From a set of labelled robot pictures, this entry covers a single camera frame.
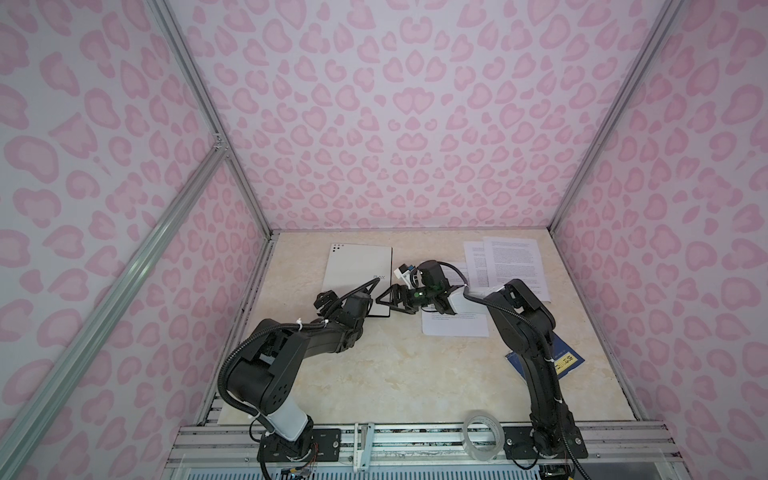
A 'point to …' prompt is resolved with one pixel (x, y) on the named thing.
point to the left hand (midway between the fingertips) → (326, 300)
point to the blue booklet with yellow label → (563, 356)
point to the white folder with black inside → (350, 267)
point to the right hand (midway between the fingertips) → (387, 302)
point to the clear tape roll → (487, 454)
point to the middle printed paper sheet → (478, 275)
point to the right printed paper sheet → (516, 258)
